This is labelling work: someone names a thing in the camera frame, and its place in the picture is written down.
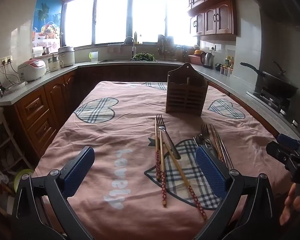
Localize green round plate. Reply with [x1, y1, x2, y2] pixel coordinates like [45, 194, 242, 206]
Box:
[14, 168, 35, 192]

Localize dish rack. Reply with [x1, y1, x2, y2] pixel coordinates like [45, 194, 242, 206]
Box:
[157, 34, 178, 61]

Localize wooden lower cabinets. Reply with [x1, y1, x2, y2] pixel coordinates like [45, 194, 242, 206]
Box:
[4, 65, 170, 155]

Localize green vegetables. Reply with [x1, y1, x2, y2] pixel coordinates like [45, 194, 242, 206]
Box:
[132, 52, 155, 62]

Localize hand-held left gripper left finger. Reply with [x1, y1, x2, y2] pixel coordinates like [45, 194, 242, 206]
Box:
[11, 146, 95, 240]

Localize paper towel roll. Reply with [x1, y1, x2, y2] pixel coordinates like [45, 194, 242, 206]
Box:
[32, 46, 44, 58]

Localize metal faucet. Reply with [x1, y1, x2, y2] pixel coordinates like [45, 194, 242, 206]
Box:
[123, 36, 137, 58]

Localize pink plastic basin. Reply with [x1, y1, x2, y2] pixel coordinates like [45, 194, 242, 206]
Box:
[188, 54, 203, 66]

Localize wall poster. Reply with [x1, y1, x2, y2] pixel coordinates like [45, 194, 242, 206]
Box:
[32, 0, 63, 48]

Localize wooden upper cabinets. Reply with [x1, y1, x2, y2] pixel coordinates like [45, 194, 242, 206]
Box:
[178, 0, 248, 37]

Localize stainless steel kettle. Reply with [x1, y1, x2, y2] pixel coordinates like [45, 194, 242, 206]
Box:
[200, 51, 214, 69]

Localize small cream electric pot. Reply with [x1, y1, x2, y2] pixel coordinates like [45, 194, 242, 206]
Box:
[47, 54, 64, 72]

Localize white storage rack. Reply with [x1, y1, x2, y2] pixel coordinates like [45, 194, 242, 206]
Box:
[0, 107, 33, 172]

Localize person's right hand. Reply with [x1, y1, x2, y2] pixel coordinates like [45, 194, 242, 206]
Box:
[279, 182, 300, 226]

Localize black wok with lid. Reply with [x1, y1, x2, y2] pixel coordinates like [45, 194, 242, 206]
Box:
[240, 60, 299, 99]

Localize kitchen sink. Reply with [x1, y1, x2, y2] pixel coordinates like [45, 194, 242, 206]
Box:
[98, 58, 158, 64]

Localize spice jars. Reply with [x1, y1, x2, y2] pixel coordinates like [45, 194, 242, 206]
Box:
[220, 65, 232, 77]

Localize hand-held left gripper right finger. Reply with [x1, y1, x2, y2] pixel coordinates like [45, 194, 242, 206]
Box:
[195, 145, 277, 240]

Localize window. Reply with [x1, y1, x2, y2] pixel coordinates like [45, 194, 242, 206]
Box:
[61, 0, 198, 50]

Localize pink printed tablecloth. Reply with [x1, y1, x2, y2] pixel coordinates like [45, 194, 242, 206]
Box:
[32, 80, 295, 240]

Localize stainless steel fork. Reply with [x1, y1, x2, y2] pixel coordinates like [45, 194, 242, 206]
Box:
[155, 114, 181, 160]
[193, 123, 217, 157]

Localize white and pink rice cooker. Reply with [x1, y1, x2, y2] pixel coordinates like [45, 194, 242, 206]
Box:
[17, 59, 47, 82]

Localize gas stove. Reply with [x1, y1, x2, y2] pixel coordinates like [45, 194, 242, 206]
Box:
[247, 87, 292, 117]

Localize range hood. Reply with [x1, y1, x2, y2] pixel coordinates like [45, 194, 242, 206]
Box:
[238, 0, 300, 33]

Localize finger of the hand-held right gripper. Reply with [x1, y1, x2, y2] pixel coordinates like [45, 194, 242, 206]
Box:
[276, 133, 300, 151]
[266, 141, 294, 163]

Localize wooden cabinets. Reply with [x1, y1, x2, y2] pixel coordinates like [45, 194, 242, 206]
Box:
[178, 0, 248, 37]
[4, 65, 170, 155]

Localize large white rice cooker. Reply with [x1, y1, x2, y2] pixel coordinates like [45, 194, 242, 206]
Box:
[58, 46, 76, 68]

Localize wooden utensil holder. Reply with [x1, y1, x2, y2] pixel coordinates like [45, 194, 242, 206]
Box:
[165, 63, 209, 117]

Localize wall socket strip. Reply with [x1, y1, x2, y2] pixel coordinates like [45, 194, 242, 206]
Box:
[0, 55, 13, 69]

